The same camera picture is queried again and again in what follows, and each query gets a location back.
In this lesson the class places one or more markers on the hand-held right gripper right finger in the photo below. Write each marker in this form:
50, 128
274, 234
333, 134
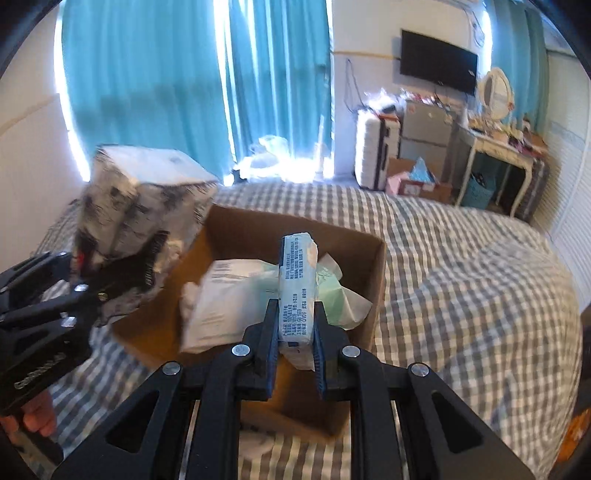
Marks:
318, 353

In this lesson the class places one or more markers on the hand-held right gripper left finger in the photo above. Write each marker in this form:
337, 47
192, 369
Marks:
272, 344

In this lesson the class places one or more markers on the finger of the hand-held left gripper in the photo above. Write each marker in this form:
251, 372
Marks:
134, 270
41, 274

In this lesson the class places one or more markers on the small pale blue tissue packet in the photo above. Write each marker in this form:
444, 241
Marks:
295, 286

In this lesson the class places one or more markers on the large marbled tissue pack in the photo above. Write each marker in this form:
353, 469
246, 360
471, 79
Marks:
138, 194

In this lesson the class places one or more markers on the brown cardboard box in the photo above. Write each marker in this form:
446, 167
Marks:
258, 230

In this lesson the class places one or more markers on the person's left hand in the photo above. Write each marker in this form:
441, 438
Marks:
39, 417

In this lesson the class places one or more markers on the light green plastic packet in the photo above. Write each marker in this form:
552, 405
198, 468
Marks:
341, 300

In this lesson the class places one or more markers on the white plastic packet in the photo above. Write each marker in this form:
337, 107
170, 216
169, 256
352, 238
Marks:
221, 300

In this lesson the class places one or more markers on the grey checked bed sheet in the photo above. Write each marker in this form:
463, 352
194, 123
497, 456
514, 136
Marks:
461, 300

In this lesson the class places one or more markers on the clear plastic bag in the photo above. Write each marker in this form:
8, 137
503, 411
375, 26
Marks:
272, 147

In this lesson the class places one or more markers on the open cardboard box with clutter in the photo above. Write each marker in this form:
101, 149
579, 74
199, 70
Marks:
415, 184

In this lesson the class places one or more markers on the teal window curtain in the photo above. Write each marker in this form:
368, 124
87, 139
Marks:
277, 69
521, 55
138, 69

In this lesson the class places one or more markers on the white suitcase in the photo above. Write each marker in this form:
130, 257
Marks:
374, 147

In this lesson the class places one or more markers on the teal waste bin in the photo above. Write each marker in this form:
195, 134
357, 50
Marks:
478, 189

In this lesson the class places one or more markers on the grey cabinet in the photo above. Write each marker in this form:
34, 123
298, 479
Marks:
427, 134

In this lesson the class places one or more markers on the orange cloth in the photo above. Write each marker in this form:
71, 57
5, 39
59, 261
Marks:
575, 434

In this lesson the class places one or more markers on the white dressing table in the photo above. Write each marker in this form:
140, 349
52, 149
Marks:
489, 143

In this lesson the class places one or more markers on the white oval vanity mirror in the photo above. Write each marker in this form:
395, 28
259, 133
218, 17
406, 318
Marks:
495, 92

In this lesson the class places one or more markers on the black wall television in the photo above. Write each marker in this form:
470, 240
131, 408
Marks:
438, 62

